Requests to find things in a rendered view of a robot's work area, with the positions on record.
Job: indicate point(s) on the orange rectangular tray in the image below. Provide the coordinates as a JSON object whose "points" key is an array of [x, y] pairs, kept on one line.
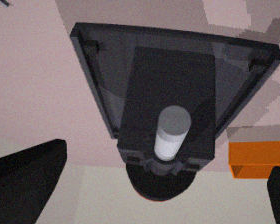
{"points": [[248, 160]]}

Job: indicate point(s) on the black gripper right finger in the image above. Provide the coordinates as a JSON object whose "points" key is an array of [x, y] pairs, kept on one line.
{"points": [[273, 185]]}

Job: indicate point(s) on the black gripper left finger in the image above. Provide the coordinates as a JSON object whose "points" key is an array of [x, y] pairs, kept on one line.
{"points": [[27, 180]]}

